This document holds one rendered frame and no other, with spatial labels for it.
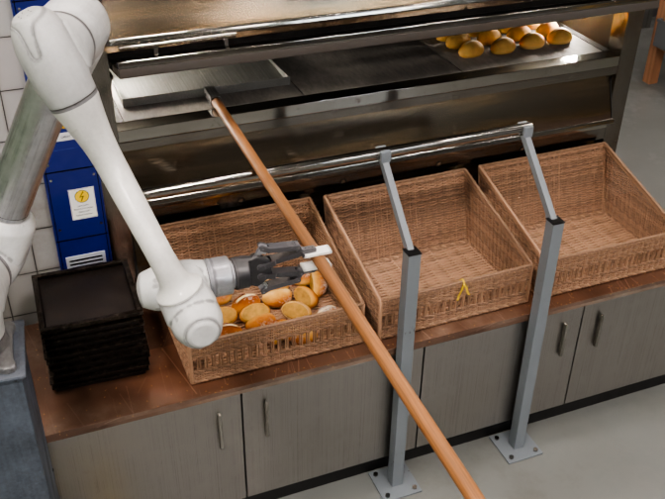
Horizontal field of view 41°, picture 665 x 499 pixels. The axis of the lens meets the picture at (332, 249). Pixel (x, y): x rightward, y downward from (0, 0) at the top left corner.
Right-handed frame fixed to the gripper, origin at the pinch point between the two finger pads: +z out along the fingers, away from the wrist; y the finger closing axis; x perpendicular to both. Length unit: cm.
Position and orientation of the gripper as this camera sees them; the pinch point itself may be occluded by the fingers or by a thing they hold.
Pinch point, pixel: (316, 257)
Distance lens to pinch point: 207.1
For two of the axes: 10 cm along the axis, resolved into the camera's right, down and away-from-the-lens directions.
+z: 9.4, -1.8, 3.0
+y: -0.2, 8.3, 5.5
